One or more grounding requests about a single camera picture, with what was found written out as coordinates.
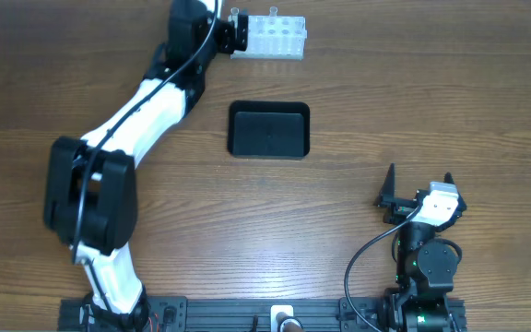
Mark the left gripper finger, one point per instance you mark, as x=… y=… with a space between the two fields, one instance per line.
x=243 y=32
x=227 y=38

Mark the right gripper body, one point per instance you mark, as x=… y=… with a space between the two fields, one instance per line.
x=401 y=207

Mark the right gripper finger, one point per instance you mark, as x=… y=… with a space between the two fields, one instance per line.
x=449 y=178
x=389 y=186

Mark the clear test tube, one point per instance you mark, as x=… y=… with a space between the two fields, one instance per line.
x=234 y=11
x=273 y=11

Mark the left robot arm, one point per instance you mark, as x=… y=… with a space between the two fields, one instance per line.
x=155 y=115

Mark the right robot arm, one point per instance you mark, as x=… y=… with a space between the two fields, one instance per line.
x=431 y=267

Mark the white test tube rack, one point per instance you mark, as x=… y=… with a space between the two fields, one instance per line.
x=274 y=41

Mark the black tray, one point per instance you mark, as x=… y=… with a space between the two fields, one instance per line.
x=270 y=133

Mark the mounting rail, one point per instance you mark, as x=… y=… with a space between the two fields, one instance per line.
x=233 y=316

